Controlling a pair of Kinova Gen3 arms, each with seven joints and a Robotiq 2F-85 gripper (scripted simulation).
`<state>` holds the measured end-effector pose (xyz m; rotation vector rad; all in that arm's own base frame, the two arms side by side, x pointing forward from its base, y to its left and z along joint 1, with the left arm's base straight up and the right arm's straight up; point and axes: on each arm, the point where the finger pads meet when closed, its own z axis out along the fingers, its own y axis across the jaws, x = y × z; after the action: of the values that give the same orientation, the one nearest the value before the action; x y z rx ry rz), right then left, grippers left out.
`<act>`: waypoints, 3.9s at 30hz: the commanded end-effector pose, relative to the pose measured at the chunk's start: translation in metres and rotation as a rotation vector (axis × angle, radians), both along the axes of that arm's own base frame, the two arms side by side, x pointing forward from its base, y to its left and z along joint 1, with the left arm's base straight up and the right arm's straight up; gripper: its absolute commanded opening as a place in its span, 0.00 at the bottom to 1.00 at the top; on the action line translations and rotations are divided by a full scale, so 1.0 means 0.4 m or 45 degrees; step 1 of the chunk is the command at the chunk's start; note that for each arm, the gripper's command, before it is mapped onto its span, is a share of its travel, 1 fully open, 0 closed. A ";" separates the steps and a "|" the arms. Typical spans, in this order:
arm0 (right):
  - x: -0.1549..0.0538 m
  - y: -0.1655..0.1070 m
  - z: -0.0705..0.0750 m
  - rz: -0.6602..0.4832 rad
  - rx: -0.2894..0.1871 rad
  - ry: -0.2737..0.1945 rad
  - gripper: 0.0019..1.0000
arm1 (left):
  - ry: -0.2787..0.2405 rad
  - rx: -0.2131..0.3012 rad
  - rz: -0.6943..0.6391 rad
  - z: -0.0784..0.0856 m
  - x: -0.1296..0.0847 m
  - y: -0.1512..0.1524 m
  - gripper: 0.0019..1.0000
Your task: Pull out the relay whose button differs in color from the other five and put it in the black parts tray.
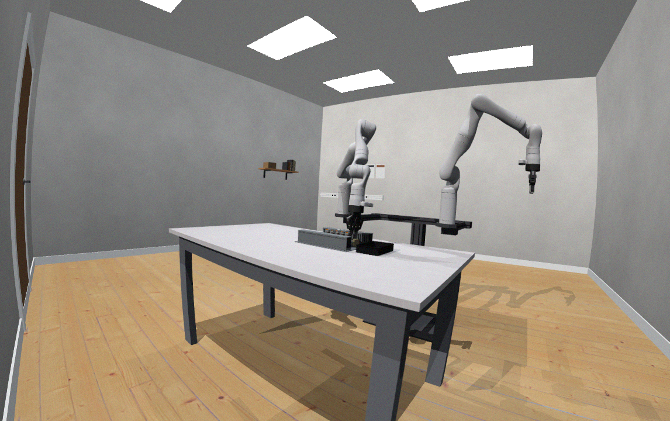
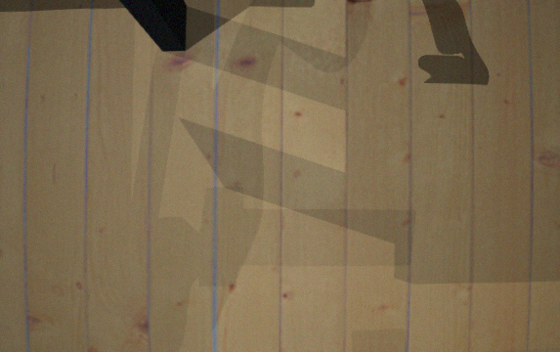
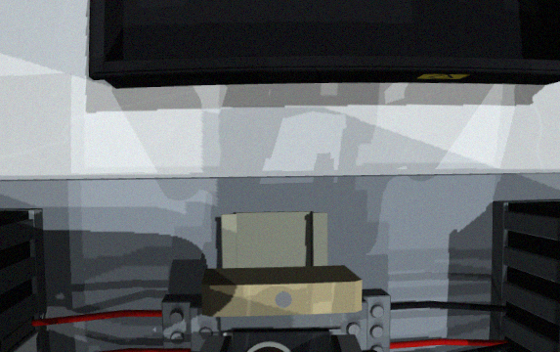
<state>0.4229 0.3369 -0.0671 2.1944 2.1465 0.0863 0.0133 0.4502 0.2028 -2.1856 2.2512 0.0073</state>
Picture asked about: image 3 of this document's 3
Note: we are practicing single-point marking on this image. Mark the black parts tray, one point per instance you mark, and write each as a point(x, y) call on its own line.
point(323, 41)

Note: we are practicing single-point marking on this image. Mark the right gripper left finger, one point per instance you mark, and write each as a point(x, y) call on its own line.
point(214, 343)

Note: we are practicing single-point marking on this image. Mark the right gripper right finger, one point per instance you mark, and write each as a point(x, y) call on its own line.
point(347, 343)

